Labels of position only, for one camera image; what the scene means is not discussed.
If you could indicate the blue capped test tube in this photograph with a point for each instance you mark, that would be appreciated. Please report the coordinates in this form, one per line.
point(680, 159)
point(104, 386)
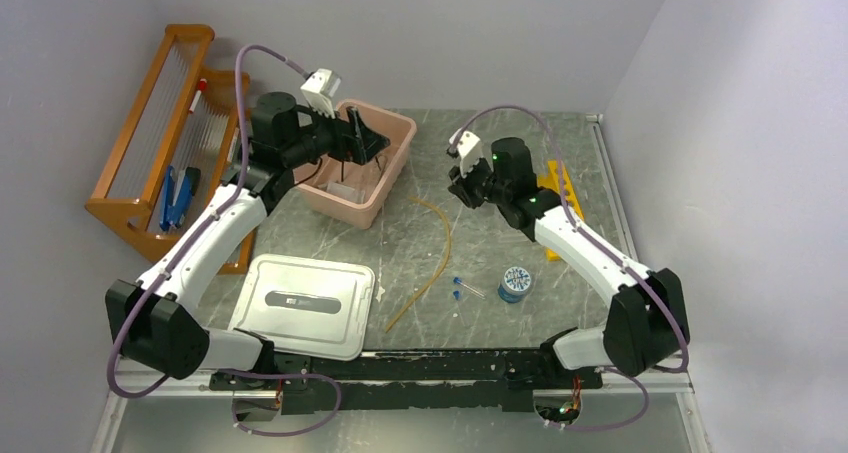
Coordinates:
point(475, 291)
point(459, 300)

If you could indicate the blue patterned round tin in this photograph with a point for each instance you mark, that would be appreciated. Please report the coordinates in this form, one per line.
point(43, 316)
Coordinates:
point(515, 284)

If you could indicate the pink plastic bin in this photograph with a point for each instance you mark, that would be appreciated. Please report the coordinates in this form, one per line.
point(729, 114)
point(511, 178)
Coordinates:
point(312, 179)

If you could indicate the wooden drying rack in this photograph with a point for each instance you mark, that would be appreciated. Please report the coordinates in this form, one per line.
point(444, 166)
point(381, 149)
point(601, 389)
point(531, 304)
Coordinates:
point(158, 132)

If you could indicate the white metal tray lid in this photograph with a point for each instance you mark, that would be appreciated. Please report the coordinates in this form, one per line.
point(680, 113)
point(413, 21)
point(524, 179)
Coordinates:
point(306, 306)

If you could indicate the black wire ring tripod stand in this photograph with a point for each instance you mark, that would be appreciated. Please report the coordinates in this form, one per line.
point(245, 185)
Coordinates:
point(349, 172)

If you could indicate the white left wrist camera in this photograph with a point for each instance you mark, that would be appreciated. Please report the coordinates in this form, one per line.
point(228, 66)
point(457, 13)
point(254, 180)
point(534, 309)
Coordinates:
point(319, 89)

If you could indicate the red and white marker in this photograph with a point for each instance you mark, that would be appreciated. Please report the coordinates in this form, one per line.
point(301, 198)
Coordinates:
point(198, 92)

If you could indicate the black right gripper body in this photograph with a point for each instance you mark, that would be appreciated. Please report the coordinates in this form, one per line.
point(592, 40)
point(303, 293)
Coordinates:
point(479, 184)

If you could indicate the aluminium frame rail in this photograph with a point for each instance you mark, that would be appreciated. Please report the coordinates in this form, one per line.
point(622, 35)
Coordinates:
point(558, 409)

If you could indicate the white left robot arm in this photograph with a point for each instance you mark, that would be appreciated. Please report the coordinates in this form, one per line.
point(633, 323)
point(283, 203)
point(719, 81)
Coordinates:
point(151, 319)

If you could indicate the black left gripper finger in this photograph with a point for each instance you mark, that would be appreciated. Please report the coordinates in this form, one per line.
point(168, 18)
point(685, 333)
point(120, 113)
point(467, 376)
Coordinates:
point(358, 130)
point(367, 145)

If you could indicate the blue stapler tool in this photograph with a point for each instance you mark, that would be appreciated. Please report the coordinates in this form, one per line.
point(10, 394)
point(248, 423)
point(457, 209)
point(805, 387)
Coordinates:
point(180, 188)

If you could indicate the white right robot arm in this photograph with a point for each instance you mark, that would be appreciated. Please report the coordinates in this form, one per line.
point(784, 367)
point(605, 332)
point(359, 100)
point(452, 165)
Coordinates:
point(646, 315)

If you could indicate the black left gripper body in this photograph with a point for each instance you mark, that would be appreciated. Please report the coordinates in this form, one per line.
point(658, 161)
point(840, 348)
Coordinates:
point(317, 140)

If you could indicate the small white plastic bag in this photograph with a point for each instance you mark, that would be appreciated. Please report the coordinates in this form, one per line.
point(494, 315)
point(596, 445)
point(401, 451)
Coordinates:
point(345, 192)

